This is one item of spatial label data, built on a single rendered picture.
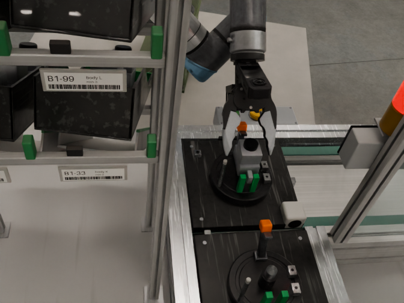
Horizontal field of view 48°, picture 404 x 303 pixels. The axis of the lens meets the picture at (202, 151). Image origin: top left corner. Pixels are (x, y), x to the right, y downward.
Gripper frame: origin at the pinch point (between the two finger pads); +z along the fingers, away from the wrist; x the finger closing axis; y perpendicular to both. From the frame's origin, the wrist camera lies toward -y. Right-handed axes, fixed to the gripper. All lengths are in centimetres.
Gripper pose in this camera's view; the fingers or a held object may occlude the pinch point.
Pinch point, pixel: (249, 151)
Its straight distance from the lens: 94.8
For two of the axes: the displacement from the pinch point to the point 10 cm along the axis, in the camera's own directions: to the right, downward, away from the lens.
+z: 0.0, 10.0, 0.8
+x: -9.9, 0.1, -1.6
